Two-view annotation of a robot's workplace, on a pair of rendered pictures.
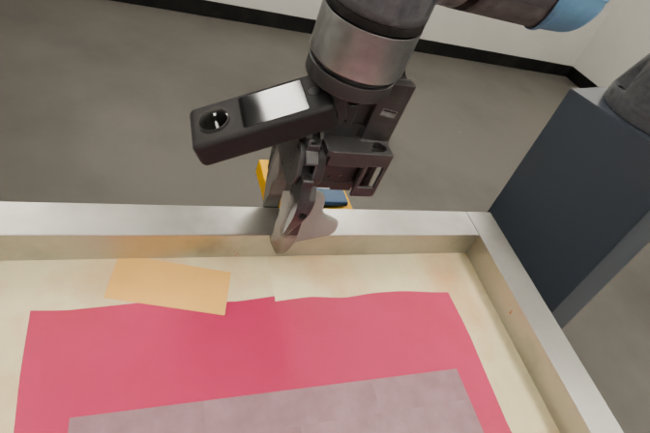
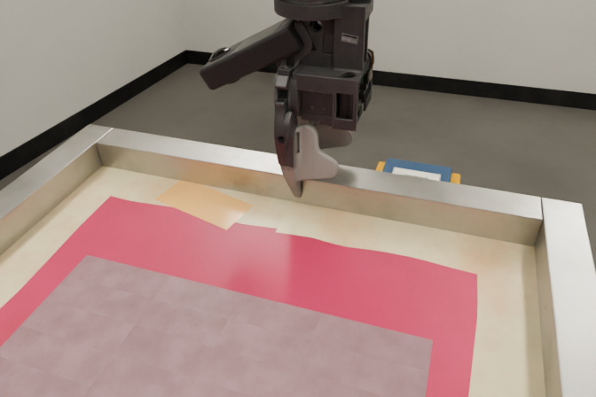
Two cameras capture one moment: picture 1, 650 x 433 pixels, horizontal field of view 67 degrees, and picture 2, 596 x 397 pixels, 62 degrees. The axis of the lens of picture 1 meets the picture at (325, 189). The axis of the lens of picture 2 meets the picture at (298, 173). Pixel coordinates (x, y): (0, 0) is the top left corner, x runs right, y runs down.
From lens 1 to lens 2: 0.32 m
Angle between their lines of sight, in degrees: 39
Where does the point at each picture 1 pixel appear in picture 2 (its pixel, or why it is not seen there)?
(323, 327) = (305, 260)
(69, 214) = (155, 141)
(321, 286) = (326, 232)
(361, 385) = (308, 313)
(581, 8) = not seen: outside the picture
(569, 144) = not seen: outside the picture
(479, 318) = (505, 308)
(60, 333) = (116, 211)
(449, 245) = (503, 229)
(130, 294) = (172, 201)
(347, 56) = not seen: outside the picture
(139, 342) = (156, 229)
